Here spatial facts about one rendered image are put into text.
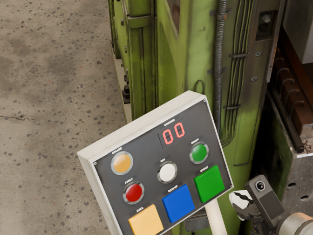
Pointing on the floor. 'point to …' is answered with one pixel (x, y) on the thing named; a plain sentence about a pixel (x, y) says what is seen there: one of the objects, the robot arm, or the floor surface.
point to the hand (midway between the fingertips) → (233, 193)
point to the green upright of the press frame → (203, 19)
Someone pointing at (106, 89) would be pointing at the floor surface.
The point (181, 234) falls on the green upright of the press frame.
